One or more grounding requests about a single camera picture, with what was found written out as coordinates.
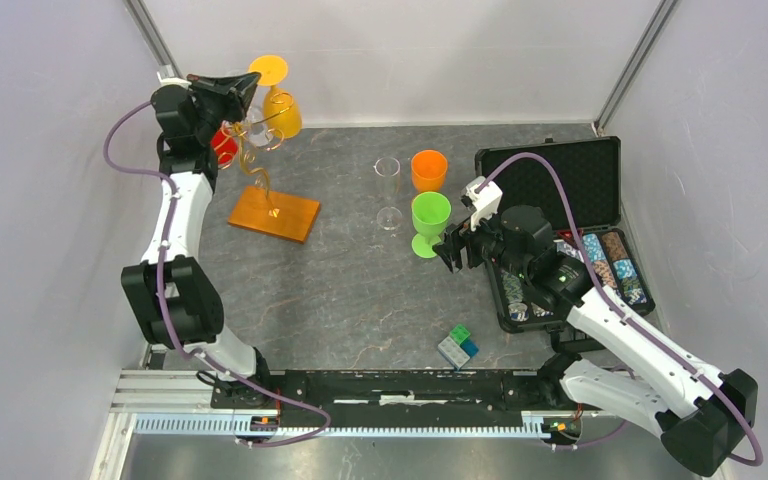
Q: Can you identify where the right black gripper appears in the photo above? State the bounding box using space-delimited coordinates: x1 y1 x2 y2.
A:
432 202 530 280

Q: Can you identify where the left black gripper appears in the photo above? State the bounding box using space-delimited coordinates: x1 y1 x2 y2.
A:
185 73 260 145

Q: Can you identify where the green plastic wine glass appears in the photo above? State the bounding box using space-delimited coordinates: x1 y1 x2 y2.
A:
411 191 452 259

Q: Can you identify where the clear wine glass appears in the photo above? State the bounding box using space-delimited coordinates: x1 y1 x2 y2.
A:
244 105 274 148

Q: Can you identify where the yellow plastic wine glass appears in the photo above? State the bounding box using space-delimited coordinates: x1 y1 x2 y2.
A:
249 55 302 139

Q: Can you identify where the red plastic wine glass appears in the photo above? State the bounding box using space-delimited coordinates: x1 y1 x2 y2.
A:
211 127 239 170

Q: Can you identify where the orange plastic wine glass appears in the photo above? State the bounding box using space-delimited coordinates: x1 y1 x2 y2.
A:
410 150 448 193

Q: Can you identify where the clear champagne flute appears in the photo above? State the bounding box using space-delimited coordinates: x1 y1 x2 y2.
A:
374 157 402 231

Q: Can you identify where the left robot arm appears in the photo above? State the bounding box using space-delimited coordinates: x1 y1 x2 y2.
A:
120 73 274 408

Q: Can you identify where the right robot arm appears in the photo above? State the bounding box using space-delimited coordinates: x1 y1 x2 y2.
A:
433 205 762 477

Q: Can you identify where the black poker chip case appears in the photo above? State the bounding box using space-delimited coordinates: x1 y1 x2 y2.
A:
475 136 656 317

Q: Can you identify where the toy brick block stack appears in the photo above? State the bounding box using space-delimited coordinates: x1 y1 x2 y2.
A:
437 324 479 370

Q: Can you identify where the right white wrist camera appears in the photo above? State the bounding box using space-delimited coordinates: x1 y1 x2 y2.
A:
461 176 503 231

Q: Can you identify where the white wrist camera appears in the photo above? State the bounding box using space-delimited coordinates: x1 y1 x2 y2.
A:
157 65 191 89
461 176 503 231

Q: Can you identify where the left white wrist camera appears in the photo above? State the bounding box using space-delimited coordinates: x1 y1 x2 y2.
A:
157 65 191 89

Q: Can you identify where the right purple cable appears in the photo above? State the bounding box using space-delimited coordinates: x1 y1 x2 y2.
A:
479 152 765 468

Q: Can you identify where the gold wire glass rack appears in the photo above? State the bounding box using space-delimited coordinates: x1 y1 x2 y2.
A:
220 120 321 244

